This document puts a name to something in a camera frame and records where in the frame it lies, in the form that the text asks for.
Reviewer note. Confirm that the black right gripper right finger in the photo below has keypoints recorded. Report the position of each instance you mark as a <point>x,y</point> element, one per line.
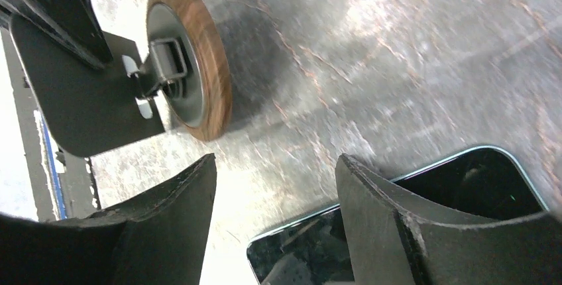
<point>398,237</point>

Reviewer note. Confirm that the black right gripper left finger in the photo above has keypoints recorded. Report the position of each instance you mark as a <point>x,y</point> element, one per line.
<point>156,237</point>

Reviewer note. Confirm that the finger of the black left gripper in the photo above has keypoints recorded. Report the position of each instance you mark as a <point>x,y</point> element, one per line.
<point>71,23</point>

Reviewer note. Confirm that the black flat phone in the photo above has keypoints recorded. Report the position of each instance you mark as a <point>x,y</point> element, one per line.
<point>485,181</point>

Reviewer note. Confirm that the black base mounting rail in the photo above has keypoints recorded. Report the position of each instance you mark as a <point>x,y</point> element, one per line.
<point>62,185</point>

